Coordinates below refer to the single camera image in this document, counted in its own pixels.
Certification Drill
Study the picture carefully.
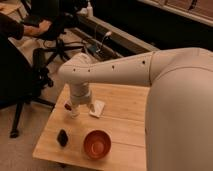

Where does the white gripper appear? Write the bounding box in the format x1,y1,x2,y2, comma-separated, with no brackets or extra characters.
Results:
69,83,95,118

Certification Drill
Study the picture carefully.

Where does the person's dark-sleeved forearm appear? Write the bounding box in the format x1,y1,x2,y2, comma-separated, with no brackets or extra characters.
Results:
0,13,24,40

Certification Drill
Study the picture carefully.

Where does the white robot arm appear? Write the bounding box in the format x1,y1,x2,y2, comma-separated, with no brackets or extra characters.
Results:
59,47,213,171

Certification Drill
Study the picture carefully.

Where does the orange ceramic bowl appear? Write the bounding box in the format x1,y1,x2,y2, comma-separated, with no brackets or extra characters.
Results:
83,130,111,160

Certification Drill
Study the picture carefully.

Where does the person's hand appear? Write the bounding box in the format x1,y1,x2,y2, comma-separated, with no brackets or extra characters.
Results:
23,20,51,36

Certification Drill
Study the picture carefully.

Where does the white cup with red contents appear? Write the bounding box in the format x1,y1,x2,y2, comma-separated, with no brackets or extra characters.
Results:
64,101,72,111

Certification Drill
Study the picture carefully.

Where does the small black object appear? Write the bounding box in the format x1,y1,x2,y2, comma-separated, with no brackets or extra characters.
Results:
57,129,68,147

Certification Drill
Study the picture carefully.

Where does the black office chair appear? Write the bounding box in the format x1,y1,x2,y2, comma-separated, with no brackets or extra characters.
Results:
0,35,55,138
20,0,87,64

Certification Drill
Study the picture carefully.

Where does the white spray bottle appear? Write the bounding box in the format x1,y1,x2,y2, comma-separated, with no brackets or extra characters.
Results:
80,0,93,17

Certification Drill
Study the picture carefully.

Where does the white cable with plug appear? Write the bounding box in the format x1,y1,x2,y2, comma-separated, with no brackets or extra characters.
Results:
94,31,113,54

